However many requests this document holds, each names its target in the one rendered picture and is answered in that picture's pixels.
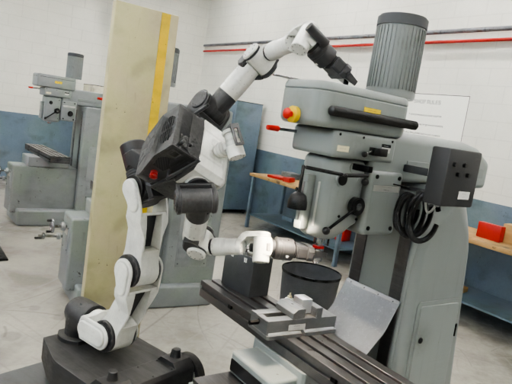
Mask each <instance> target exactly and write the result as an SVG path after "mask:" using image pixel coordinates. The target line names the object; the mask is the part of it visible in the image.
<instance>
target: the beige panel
mask: <svg viewBox="0 0 512 384"><path fill-rule="evenodd" d="M178 20H179V17H178V16H177V15H173V14H168V13H165V12H162V11H156V10H153V9H151V8H145V7H142V6H138V5H134V4H130V3H127V2H122V1H119V0H115V1H113V8H112V15H111V23H110V36H109V43H108V51H107V64H106V71H105V78H104V91H103V99H102V106H101V119H100V126H99V134H98V147H97V155H96V162H95V169H94V182H93V189H92V196H91V210H90V217H89V224H88V237H87V245H86V252H85V266H84V273H83V280H82V293H81V296H84V297H85V298H88V299H90V300H92V301H94V302H96V303H97V304H99V305H101V306H103V307H104V308H105V309H106V310H108V309H110V307H111V305H112V304H113V302H114V300H115V297H114V288H115V286H116V280H115V275H114V267H115V264H116V262H117V261H118V259H119V258H120V257H121V256H122V255H123V253H124V250H125V246H126V237H127V231H128V225H127V220H126V212H127V202H126V199H125V196H124V195H123V190H122V189H123V183H124V181H125V180H126V170H125V167H124V163H123V158H122V155H121V151H120V146H121V145H122V144H123V143H124V142H127V141H130V140H133V139H142V140H144V141H145V140H146V137H147V136H148V134H149V133H150V132H151V131H152V129H153V128H154V126H155V125H156V124H157V122H158V121H159V120H160V119H161V117H162V116H163V115H164V114H166V113H167V110H168V99H169V92H170V86H171V75H172V69H173V62H174V51H175V44H176V38H177V32H178Z"/></svg>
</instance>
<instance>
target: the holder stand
mask: <svg viewBox="0 0 512 384"><path fill-rule="evenodd" d="M252 256H253V252H250V251H249V245H247V248H246V252H245V254H244V255H240V254H238V255H233V254H228V255H225V260H224V266H223V272H222V281H221V283H223V284H225V285H226V286H228V287H230V288H232V289H234V290H235V291H237V292H239V293H241V294H242V295H244V296H246V297H248V298H251V297H257V296H267V293H268V288H269V283H270V274H271V269H272V263H273V258H272V257H269V263H268V264H257V263H253V262H252Z"/></svg>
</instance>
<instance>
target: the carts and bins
mask: <svg viewBox="0 0 512 384"><path fill-rule="evenodd" d="M341 276H342V275H341V274H340V273H339V272H338V271H336V270H334V269H332V268H330V267H326V266H323V265H320V264H313V263H309V262H301V261H291V262H286V263H284V264H283V265H282V277H281V286H280V299H285V297H287V296H288V295H289V294H290V293H291V296H292V298H294V295H299V294H305V295H307V296H308V297H310V298H311V299H312V301H313V302H315V303H316V304H318V305H320V306H321V307H323V308H324V309H326V310H328V309H329V308H330V307H331V305H332V304H333V302H334V300H335V299H336V295H337V292H338V287H339V283H340V280H341Z"/></svg>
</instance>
